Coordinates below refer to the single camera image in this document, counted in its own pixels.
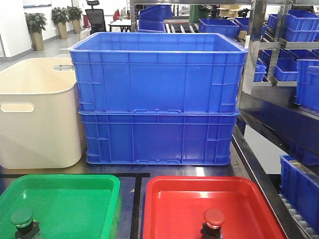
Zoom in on red push button switch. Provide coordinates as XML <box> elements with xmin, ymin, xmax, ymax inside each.
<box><xmin>200</xmin><ymin>208</ymin><xmax>225</xmax><ymax>239</ymax></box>

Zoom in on green push button switch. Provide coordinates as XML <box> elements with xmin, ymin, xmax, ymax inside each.
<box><xmin>11</xmin><ymin>207</ymin><xmax>42</xmax><ymax>239</ymax></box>

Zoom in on lower stacked blue crate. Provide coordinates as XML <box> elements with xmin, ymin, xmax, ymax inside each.
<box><xmin>80</xmin><ymin>112</ymin><xmax>238</xmax><ymax>165</ymax></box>

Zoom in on stacked blue crate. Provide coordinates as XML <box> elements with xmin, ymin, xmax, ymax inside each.
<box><xmin>69</xmin><ymin>32</ymin><xmax>247</xmax><ymax>113</ymax></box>
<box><xmin>80</xmin><ymin>112</ymin><xmax>238</xmax><ymax>165</ymax></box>

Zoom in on upper stacked blue crate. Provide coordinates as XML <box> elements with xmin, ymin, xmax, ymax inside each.
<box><xmin>69</xmin><ymin>32</ymin><xmax>247</xmax><ymax>113</ymax></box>

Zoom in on red plastic tray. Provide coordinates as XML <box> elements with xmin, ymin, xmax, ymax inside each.
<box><xmin>143</xmin><ymin>176</ymin><xmax>284</xmax><ymax>239</ymax></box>

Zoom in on beige plastic tub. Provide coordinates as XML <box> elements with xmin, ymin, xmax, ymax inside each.
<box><xmin>0</xmin><ymin>57</ymin><xmax>86</xmax><ymax>169</ymax></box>

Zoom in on black office chair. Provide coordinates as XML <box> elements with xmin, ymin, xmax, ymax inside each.
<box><xmin>85</xmin><ymin>0</ymin><xmax>106</xmax><ymax>34</ymax></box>

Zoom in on steel shelving rack right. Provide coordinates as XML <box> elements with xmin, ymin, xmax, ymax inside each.
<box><xmin>246</xmin><ymin>0</ymin><xmax>319</xmax><ymax>175</ymax></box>

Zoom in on green plastic tray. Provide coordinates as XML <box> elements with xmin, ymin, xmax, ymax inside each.
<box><xmin>0</xmin><ymin>174</ymin><xmax>121</xmax><ymax>239</ymax></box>

